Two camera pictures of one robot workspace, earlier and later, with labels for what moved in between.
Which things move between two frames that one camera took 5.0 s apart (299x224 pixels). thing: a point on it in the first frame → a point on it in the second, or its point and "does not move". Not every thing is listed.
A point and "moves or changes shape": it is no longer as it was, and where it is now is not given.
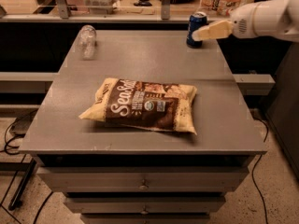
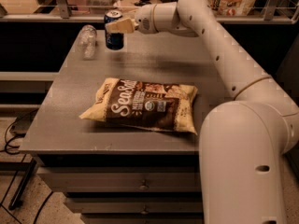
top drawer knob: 144,187 does not move
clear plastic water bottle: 88,42 does not move
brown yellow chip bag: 161,105 does not move
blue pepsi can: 196,21 moves or changes shape
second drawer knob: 144,212 does not move
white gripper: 241,24 → 145,19
